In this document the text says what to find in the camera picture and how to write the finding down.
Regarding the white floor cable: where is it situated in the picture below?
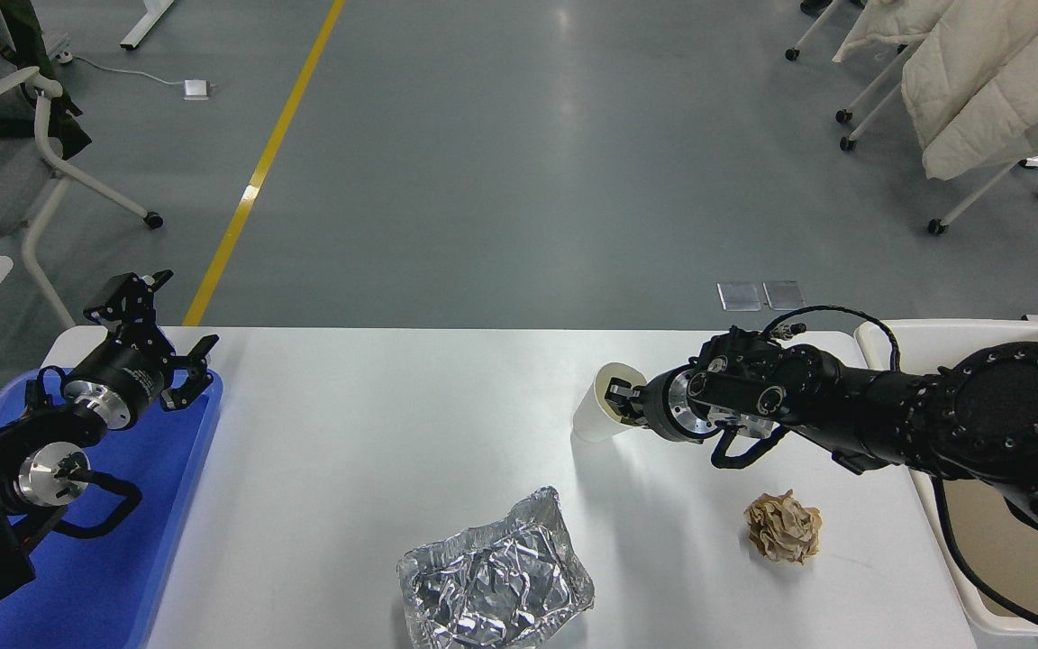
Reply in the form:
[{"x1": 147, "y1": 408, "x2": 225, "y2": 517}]
[{"x1": 73, "y1": 56, "x2": 188, "y2": 88}]

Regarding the white desk leg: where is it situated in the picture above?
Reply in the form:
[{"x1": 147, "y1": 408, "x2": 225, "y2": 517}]
[{"x1": 120, "y1": 0, "x2": 176, "y2": 51}]

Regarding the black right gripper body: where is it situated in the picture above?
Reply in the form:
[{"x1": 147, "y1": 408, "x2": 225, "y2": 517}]
[{"x1": 638, "y1": 370, "x2": 680, "y2": 441}]

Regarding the dark green jacket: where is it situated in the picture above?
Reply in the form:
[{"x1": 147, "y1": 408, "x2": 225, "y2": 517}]
[{"x1": 0, "y1": 0, "x2": 94, "y2": 160}]

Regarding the white chair frame with casters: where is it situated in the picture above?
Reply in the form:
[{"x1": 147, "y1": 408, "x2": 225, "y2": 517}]
[
  {"x1": 926, "y1": 133, "x2": 1038, "y2": 237},
  {"x1": 839, "y1": 83, "x2": 906, "y2": 152},
  {"x1": 785, "y1": 0, "x2": 907, "y2": 124}
]

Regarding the white paper cup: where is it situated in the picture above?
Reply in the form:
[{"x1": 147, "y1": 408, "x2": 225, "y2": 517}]
[{"x1": 572, "y1": 361, "x2": 649, "y2": 443}]

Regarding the blue plastic tray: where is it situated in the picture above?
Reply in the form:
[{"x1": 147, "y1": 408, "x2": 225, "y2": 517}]
[{"x1": 0, "y1": 368, "x2": 224, "y2": 649}]

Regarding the cream quilted jacket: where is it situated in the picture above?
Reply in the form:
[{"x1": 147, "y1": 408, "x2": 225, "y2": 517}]
[
  {"x1": 900, "y1": 0, "x2": 1038, "y2": 151},
  {"x1": 922, "y1": 0, "x2": 1038, "y2": 181},
  {"x1": 833, "y1": 0, "x2": 957, "y2": 64}
]

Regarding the large pale plastic bin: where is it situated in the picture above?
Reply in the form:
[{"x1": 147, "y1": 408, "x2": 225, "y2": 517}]
[{"x1": 854, "y1": 318, "x2": 1038, "y2": 643}]

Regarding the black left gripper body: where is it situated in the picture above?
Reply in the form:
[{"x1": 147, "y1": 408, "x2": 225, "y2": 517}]
[{"x1": 68, "y1": 339, "x2": 170, "y2": 425}]

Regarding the tan paper ball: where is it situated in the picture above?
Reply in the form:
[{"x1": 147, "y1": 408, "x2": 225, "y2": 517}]
[{"x1": 743, "y1": 489, "x2": 823, "y2": 566}]

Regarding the silver foil tray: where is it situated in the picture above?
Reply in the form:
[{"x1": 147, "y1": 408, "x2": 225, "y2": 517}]
[{"x1": 396, "y1": 487, "x2": 596, "y2": 649}]

